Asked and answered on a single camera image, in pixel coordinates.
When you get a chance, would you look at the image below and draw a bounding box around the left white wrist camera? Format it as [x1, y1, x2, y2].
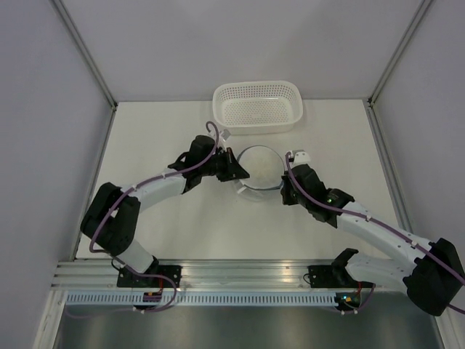
[218, 129, 231, 150]

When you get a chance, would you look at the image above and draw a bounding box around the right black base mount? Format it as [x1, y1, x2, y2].
[302, 265, 345, 289]

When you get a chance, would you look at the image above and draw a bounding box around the white slotted cable duct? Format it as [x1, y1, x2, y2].
[66, 291, 338, 307]

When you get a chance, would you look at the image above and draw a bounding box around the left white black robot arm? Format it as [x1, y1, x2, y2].
[80, 135, 250, 289]

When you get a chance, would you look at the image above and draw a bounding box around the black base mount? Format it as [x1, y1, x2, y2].
[116, 265, 182, 289]
[302, 265, 345, 289]

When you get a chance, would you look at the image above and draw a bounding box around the left aluminium frame post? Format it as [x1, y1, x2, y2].
[49, 0, 118, 111]

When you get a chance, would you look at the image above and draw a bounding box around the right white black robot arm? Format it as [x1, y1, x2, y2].
[281, 160, 464, 316]

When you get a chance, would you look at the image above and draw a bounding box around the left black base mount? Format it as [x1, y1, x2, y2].
[116, 265, 182, 289]

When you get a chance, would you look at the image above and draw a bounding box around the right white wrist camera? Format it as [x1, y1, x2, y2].
[286, 150, 311, 168]

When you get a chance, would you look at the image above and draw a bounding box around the white perforated plastic basket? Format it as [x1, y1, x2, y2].
[212, 81, 304, 135]

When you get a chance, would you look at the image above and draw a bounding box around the right aluminium frame post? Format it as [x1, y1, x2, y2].
[367, 0, 435, 108]

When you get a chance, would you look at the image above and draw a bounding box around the aluminium frame post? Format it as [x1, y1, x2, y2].
[367, 0, 435, 108]
[49, 0, 118, 111]

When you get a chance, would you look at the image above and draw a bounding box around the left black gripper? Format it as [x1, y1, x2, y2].
[200, 148, 248, 182]

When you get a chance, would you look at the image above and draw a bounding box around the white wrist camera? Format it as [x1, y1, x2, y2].
[218, 129, 231, 150]
[286, 150, 311, 168]

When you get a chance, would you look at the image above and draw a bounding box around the round white mesh laundry bag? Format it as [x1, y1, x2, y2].
[233, 145, 284, 202]

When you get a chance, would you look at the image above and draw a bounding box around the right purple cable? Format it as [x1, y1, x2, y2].
[283, 151, 465, 316]

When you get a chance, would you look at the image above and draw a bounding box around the aluminium mounting rail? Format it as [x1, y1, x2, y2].
[50, 258, 446, 292]

